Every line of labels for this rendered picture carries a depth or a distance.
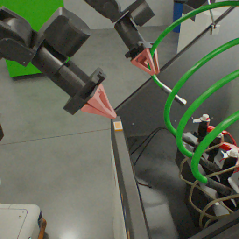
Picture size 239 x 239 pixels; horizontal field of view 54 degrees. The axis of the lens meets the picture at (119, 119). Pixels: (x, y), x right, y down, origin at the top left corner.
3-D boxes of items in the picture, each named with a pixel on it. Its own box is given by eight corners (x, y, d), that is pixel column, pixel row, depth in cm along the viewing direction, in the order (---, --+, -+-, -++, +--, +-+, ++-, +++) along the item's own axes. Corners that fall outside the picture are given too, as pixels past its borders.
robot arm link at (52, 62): (34, 54, 50) (21, 62, 45) (52, 30, 47) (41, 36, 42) (60, 76, 52) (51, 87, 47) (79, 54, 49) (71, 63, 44)
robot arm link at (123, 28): (116, 28, 80) (109, 23, 75) (132, 14, 78) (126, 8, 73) (127, 44, 80) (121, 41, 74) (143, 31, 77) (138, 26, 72)
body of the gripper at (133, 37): (156, 46, 78) (144, 28, 78) (141, 46, 69) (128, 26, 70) (142, 58, 81) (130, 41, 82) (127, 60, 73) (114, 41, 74)
